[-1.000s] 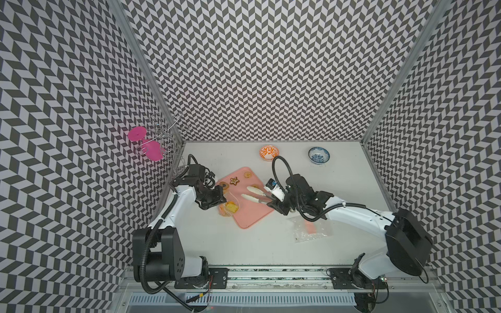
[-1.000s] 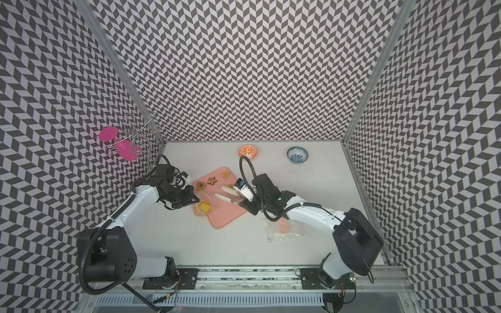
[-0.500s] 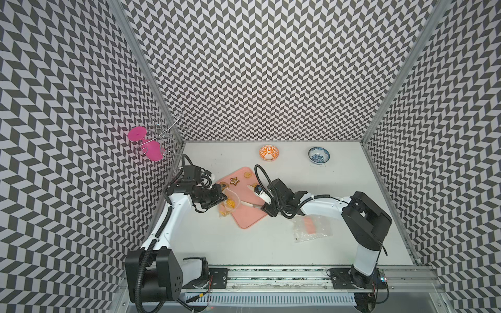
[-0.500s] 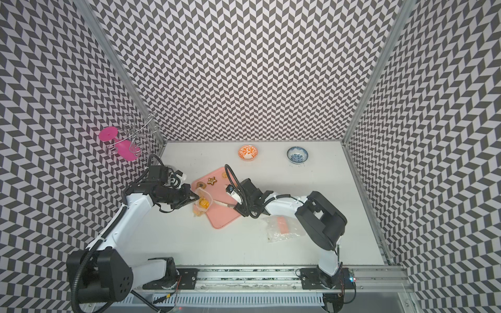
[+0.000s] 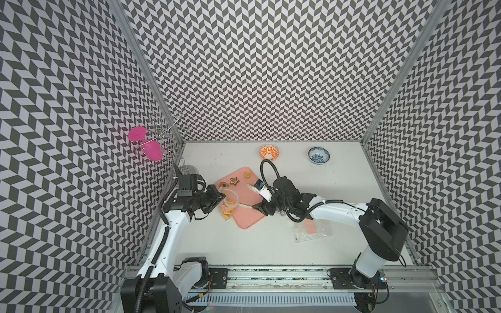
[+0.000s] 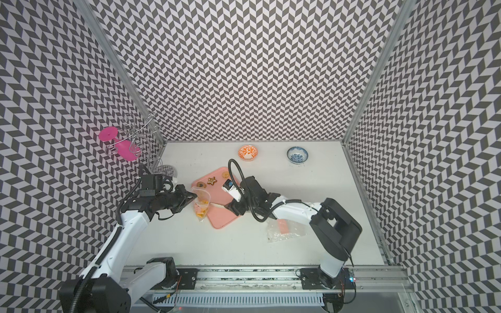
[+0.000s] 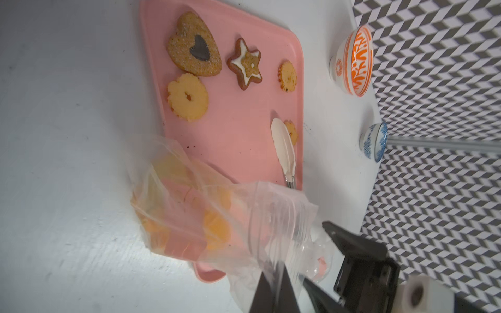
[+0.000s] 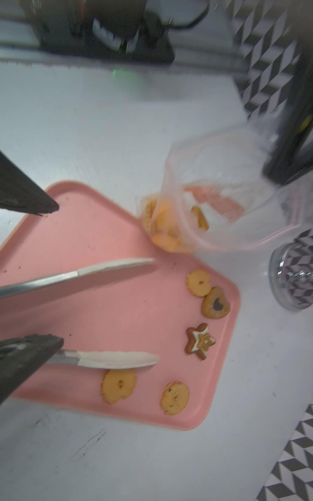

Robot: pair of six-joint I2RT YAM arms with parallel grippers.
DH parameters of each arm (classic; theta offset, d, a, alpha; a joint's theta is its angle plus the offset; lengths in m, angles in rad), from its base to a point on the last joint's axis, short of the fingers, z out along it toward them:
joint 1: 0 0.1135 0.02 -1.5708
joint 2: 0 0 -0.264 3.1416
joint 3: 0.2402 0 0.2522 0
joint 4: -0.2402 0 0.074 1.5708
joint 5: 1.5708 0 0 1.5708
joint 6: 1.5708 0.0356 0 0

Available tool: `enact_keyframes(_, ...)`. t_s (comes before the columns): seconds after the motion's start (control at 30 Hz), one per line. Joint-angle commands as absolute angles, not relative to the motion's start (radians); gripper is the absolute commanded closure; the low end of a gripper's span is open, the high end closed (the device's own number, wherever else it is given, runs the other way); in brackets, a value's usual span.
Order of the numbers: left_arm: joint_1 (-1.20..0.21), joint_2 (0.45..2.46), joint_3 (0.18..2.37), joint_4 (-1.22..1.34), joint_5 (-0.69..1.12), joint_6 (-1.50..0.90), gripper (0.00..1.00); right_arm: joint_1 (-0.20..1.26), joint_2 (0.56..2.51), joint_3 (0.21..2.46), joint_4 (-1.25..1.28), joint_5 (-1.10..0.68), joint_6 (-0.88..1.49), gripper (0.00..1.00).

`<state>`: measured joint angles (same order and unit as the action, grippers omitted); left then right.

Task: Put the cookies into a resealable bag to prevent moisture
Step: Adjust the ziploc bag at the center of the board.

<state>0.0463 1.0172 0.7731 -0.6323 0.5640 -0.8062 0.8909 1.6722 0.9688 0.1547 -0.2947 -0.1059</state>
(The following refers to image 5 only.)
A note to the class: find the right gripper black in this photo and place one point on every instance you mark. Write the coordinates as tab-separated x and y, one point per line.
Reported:
265	208

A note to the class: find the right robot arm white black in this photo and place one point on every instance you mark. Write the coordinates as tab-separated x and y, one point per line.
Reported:
383	229

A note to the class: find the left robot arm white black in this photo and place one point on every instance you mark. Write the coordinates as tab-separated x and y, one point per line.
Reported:
160	285

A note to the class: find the pink stemmed glass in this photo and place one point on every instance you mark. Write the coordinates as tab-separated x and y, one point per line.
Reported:
149	148

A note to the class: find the pink plastic tray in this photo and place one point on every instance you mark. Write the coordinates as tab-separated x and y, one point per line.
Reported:
245	218

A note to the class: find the clear resealable bag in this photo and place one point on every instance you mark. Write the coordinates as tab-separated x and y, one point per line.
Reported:
230	195

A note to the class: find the clear bag with pink contents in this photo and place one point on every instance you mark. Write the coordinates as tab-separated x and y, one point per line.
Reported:
309	230

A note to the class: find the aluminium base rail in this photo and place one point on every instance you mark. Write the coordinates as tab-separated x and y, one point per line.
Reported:
253	288

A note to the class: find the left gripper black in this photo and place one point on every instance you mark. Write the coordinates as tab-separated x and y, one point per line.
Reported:
216	197

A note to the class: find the blue patterned bowl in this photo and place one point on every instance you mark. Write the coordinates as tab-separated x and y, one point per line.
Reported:
319	155

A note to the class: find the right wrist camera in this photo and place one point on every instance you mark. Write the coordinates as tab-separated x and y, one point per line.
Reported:
260	188

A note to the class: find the star iced cookie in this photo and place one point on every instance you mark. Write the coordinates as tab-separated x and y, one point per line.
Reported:
234	181

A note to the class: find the yellow cookies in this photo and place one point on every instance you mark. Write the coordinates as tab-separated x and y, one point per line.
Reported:
227	209

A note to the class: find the orange patterned bowl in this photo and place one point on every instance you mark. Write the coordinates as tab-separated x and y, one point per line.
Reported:
269	152

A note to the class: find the heart chocolate cookie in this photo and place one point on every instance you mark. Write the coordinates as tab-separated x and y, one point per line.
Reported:
223	184

